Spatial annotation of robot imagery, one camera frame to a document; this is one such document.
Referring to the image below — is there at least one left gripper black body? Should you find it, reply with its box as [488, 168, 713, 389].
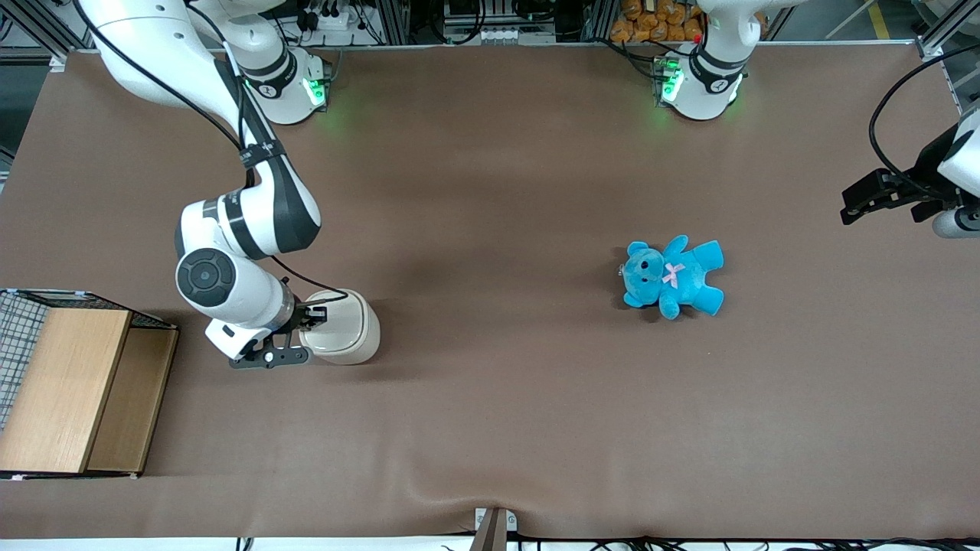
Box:
[911, 122, 962, 204]

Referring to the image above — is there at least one cream trash can lid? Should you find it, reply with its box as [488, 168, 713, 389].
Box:
[299, 289, 371, 357]

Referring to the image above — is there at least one dark wooden board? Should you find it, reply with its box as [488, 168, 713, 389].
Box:
[87, 328, 178, 472]

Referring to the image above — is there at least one light wooden board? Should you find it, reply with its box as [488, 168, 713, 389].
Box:
[0, 308, 132, 474]

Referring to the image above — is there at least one brown table mat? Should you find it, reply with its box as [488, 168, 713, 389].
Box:
[0, 42, 980, 541]

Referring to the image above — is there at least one blue teddy bear pink bow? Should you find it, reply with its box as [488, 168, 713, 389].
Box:
[619, 235, 725, 321]

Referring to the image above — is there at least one orange plush toy pile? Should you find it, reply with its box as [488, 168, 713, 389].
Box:
[610, 0, 705, 44]

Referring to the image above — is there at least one white power strip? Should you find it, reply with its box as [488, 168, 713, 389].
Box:
[302, 0, 372, 31]

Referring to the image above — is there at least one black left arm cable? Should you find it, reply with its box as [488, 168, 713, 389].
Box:
[868, 44, 980, 201]

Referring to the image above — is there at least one aluminium frame profile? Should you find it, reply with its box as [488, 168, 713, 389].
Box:
[0, 0, 74, 71]
[915, 0, 980, 58]

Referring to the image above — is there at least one wooden shelf with wire basket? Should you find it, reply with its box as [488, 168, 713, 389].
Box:
[0, 288, 179, 481]

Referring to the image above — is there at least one black cable bundle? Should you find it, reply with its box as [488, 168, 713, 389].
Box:
[509, 536, 980, 551]

